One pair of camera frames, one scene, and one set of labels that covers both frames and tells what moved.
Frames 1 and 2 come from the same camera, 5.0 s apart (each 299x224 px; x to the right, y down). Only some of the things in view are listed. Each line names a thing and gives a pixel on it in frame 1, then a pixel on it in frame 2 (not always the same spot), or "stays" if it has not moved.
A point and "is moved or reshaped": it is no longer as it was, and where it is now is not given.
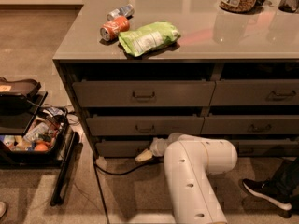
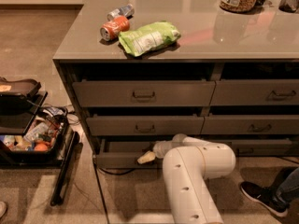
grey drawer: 144,93 stays
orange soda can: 110,31 stays
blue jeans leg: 288,174 → 288,190
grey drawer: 121,148 is moved or reshaped
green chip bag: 150,36 stays
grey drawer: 256,92 stays
